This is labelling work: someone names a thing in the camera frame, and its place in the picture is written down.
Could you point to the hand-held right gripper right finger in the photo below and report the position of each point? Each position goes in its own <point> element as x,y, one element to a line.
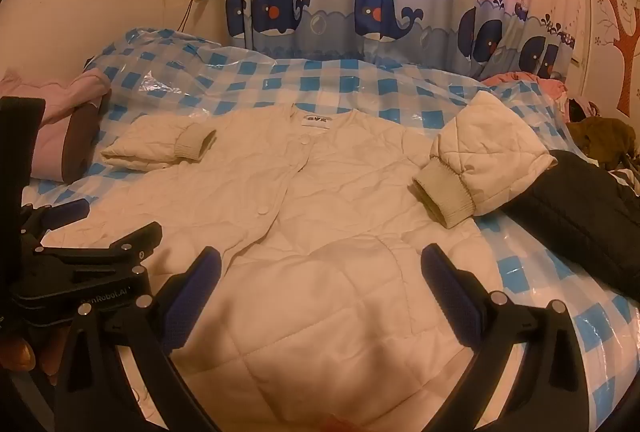
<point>450,297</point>

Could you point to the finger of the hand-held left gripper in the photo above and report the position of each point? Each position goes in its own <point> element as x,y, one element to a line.
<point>115,244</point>
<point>65,212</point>

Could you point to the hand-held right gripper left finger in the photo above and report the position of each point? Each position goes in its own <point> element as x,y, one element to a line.
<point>192,297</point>

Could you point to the white quilted jacket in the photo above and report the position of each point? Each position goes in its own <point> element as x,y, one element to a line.
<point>310,222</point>

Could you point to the person's left hand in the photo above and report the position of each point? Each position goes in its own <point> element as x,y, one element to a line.
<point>22,354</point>

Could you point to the pink garment with brown trim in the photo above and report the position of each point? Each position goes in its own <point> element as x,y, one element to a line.
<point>55,122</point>

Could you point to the black padded jacket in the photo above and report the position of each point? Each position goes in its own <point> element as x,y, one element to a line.
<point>575,207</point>

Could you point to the striped cloth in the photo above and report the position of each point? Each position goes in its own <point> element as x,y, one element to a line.
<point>627,177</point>

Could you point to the brown cloth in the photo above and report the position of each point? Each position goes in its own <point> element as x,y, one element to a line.
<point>600,137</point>

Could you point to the black and pink cloth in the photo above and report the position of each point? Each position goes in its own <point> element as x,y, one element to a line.
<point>582,109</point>

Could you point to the blue checkered plastic sheet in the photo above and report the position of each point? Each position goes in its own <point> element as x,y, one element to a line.
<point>350,77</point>

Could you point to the red tree wall decal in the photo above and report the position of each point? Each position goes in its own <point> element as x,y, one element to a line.
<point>627,47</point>

